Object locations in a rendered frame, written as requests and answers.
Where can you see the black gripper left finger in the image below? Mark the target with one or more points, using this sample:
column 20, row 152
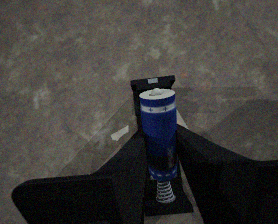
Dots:
column 115, row 191

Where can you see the blue cylindrical battery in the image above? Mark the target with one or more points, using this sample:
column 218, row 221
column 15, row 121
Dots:
column 159, row 122

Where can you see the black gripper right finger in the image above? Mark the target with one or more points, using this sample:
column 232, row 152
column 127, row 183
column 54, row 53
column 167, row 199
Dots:
column 228, row 188

